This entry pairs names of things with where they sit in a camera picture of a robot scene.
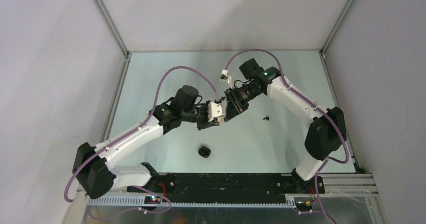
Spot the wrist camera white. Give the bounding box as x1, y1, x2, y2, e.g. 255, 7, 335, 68
207, 102, 226, 122
220, 69, 236, 88

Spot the black earbud charging case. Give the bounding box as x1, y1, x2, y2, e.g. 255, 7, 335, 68
198, 146, 211, 158

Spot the right controller board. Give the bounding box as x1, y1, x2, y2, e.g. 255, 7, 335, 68
295, 201, 314, 214

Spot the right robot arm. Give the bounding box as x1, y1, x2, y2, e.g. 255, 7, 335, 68
221, 58, 349, 193

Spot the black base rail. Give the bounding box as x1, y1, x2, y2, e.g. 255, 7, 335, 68
144, 173, 325, 204

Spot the controller board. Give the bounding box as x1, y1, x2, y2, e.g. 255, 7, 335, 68
144, 195, 163, 205
295, 201, 314, 214

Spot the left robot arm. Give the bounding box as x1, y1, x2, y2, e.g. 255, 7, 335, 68
72, 85, 226, 199

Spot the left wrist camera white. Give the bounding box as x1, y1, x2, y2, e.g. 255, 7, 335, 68
207, 102, 226, 122

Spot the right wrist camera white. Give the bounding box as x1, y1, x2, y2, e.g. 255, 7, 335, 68
220, 69, 236, 88

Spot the left controller board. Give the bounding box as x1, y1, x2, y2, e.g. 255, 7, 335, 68
144, 195, 163, 205

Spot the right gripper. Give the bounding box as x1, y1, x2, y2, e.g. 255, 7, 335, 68
224, 83, 262, 122

